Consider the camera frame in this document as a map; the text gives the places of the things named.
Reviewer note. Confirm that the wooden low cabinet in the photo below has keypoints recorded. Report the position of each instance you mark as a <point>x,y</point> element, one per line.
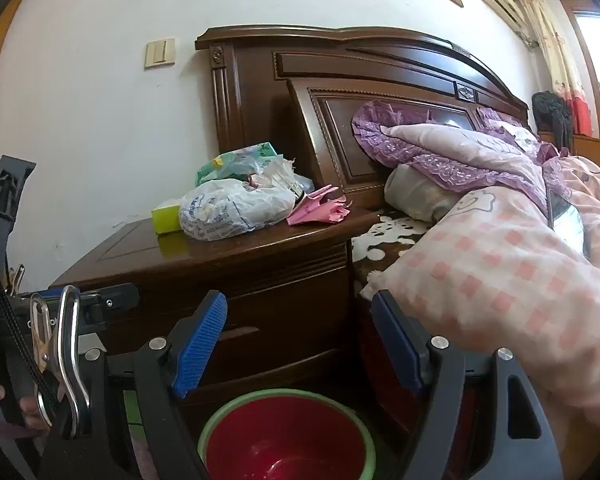
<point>595,152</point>

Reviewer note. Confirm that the grey pillow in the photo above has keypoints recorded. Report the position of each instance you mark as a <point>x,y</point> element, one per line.
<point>415,192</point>

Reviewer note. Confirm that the white air conditioner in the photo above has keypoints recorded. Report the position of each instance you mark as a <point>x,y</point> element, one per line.
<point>500,2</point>

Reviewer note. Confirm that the brown wooden nightstand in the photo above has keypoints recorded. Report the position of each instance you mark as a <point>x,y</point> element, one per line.
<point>255,280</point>

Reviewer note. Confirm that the green wet wipe packet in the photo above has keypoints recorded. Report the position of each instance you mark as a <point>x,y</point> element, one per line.
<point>235,160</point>

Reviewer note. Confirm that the brown wooden headboard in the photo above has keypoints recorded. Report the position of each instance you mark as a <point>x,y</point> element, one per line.
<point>260,100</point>

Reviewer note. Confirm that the red bin with green rim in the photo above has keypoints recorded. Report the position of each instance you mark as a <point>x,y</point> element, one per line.
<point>280,440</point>

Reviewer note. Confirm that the floral curtain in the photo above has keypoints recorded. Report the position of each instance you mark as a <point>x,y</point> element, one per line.
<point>555,50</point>

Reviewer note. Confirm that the clear plastic bag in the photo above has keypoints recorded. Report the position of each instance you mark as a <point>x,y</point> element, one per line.
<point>230,210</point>

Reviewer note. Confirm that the yellow-green white carton box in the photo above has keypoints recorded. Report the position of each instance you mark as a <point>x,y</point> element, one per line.
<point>165,217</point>

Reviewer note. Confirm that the green floor mat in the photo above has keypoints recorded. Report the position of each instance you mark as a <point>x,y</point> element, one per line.
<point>131,410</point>

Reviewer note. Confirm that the dark glossy tablet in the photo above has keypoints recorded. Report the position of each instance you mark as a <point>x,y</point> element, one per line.
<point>567,220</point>

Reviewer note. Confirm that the brown spotted bed sheet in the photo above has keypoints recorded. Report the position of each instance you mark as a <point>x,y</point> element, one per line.
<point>380,240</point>

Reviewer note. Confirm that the pink checked quilt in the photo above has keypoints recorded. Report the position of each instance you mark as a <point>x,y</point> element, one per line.
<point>505,285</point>

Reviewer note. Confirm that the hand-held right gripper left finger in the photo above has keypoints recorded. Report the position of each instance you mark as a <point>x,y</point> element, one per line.
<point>200,340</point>

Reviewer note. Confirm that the beige wall switch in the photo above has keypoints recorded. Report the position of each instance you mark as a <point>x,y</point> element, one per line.
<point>160,53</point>

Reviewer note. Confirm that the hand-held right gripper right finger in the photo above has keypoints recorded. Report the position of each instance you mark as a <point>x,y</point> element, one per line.
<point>397,340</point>

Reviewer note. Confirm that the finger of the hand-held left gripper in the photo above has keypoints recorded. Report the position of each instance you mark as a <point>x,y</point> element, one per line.
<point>115,297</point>

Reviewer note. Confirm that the black cloth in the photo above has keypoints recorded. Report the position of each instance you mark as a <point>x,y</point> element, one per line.
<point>552,115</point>

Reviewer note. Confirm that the purple floral blanket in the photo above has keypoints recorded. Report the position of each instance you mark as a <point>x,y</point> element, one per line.
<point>455,150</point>

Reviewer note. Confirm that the metal spring clip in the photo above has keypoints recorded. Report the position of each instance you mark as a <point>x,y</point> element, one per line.
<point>72,360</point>
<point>16,280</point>

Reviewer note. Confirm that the magenta paper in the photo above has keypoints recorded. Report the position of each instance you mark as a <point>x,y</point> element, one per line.
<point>315,207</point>

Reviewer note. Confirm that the person's left hand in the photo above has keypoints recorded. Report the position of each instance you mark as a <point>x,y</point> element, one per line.
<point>32,410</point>

